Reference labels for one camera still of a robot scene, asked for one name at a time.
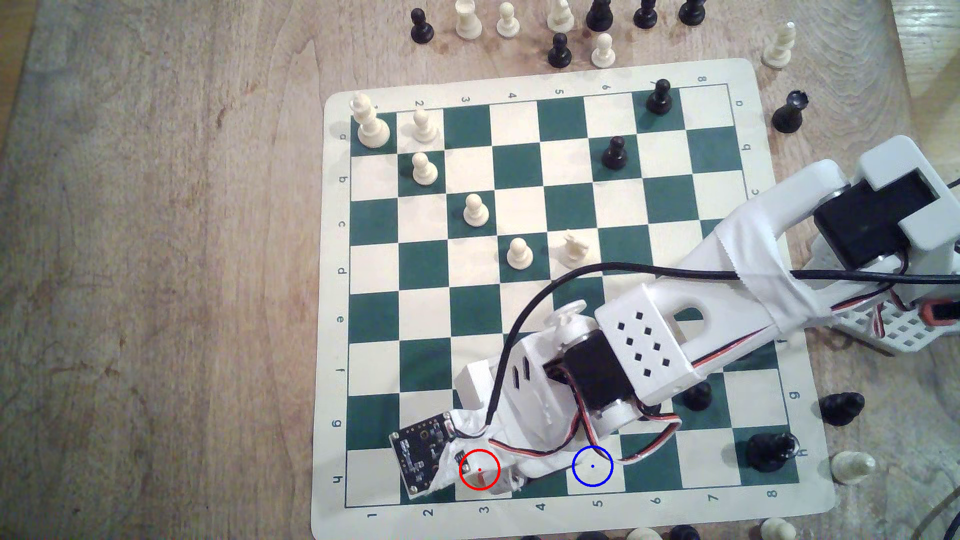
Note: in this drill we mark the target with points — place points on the white chess bishop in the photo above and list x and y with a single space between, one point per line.
778 46
468 21

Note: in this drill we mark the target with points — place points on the white plastic gripper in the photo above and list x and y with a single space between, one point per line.
505 479

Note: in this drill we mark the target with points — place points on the white chess pawn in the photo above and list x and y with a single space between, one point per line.
519 255
424 127
424 171
853 467
475 212
508 22
603 52

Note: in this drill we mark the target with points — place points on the white lattice robot base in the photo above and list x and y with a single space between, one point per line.
896 330

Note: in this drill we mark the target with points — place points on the white chess knight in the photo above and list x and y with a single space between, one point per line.
574 249

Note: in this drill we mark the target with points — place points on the white tape wrap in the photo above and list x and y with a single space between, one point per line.
757 255

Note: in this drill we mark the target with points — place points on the black orange connector plug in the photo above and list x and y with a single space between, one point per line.
939 311

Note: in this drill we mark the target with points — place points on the green white chess board mat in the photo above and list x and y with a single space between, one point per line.
450 315

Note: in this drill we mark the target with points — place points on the white chess queen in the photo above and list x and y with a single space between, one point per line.
643 535

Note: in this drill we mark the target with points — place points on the black chess queen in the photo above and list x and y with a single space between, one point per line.
592 536

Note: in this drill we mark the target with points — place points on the white chess king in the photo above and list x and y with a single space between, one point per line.
372 127

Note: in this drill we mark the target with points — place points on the black chess piece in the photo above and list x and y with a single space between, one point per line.
645 15
691 12
599 16

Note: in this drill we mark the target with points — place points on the black chess king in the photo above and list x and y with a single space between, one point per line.
766 451

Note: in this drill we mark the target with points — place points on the black camera circuit board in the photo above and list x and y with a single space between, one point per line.
421 454

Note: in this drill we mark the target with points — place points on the white chess piece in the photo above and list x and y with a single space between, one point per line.
560 16
778 531

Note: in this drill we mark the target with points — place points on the black chess rook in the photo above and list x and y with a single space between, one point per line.
787 116

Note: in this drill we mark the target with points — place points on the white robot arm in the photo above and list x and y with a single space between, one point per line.
720 307

